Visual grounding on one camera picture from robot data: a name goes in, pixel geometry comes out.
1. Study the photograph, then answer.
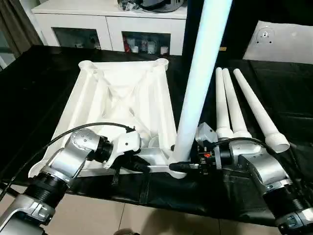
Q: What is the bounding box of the grey round bag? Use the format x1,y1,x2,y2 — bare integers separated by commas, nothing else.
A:
140,0,185,12

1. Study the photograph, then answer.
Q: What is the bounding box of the white sideboard cabinet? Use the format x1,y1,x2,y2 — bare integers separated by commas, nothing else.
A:
31,1,189,56

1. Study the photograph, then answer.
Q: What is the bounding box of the black bundle in plastic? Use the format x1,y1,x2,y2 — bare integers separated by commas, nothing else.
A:
117,0,142,12

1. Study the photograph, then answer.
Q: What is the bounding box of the black cabinet with gold label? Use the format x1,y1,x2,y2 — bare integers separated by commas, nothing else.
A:
182,0,260,60

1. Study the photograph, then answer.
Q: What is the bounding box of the grey curtain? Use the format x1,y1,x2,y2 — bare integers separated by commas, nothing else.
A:
0,0,47,73

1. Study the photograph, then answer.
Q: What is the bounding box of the white plastic table top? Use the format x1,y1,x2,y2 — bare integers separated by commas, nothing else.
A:
28,58,189,180

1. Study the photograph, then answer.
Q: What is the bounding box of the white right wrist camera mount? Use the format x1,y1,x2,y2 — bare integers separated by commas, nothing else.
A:
195,122,218,145

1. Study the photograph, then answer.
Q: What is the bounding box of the black table mat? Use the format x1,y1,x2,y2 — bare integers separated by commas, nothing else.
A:
0,44,313,227

